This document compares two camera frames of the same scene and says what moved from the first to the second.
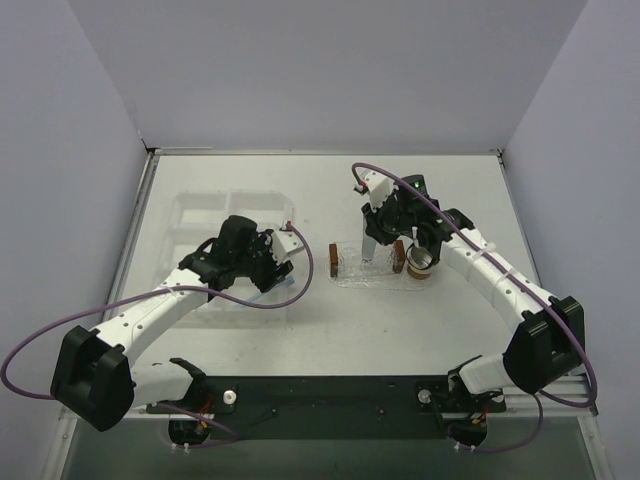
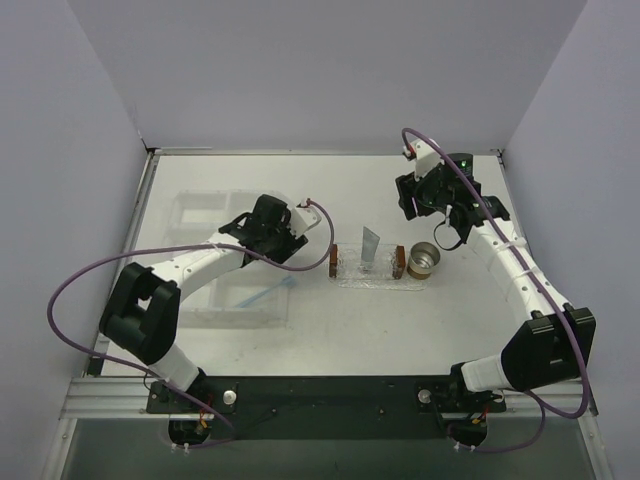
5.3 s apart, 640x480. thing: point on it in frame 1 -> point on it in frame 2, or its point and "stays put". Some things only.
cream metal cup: [419, 262] stays put
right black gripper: [382, 230] -> [406, 195]
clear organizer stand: [347, 268] stays put
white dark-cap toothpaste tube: [368, 247] stays put
